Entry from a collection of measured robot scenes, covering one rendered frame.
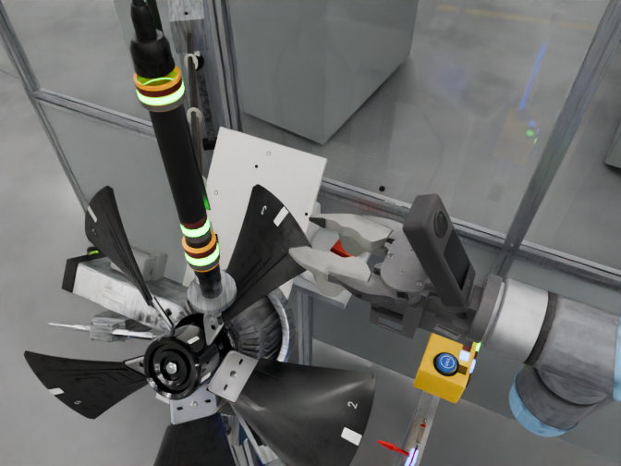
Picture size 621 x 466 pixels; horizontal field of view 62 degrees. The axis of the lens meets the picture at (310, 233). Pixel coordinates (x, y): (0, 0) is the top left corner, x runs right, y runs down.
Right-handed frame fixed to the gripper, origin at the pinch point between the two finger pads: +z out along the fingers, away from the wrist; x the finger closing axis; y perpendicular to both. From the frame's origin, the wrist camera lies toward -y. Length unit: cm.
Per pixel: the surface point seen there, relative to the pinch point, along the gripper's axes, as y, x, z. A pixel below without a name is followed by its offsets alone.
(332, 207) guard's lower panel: 75, 70, 25
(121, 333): 57, 1, 45
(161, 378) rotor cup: 46, -7, 26
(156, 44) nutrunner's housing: -19.1, -0.9, 14.3
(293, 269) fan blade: 25.1, 11.1, 8.1
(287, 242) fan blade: 24.0, 14.9, 11.0
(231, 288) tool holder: 20.0, 0.8, 13.0
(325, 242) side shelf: 81, 60, 23
